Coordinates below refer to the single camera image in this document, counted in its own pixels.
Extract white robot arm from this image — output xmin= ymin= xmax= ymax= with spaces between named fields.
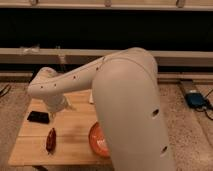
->
xmin=28 ymin=48 xmax=175 ymax=171

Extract orange ceramic bowl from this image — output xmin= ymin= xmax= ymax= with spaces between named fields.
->
xmin=88 ymin=122 xmax=110 ymax=158

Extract black cable on floor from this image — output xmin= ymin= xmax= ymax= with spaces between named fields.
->
xmin=0 ymin=83 xmax=12 ymax=99

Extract black smartphone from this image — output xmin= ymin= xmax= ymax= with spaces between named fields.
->
xmin=27 ymin=111 xmax=50 ymax=124

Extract blue device on floor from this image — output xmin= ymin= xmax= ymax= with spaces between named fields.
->
xmin=185 ymin=93 xmax=206 ymax=108

